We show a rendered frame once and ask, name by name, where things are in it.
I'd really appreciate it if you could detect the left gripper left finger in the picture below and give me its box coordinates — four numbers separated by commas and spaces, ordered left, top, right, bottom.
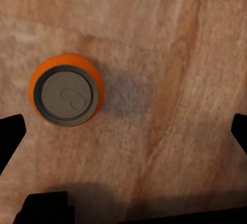
0, 114, 26, 175

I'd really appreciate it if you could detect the can of soda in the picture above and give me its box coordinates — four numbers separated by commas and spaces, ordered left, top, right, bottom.
29, 53, 104, 127

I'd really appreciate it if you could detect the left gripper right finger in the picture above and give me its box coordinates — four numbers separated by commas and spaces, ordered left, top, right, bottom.
231, 113, 247, 154

